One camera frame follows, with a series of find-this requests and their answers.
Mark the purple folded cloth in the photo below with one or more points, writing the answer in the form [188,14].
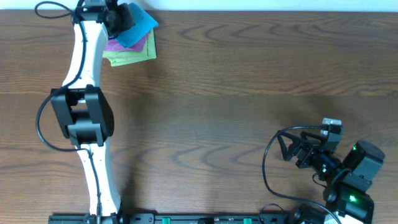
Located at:
[115,46]

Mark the green folded cloth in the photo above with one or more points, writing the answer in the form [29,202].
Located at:
[129,57]

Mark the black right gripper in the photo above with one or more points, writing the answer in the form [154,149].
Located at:
[304,152]

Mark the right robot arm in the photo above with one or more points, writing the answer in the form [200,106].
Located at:
[347,181]

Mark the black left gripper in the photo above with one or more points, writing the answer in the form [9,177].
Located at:
[123,20]

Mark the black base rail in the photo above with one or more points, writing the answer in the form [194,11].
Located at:
[150,218]

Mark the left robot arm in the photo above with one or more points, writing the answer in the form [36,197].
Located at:
[83,113]

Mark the blue microfiber cloth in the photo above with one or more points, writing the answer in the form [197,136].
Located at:
[144,23]

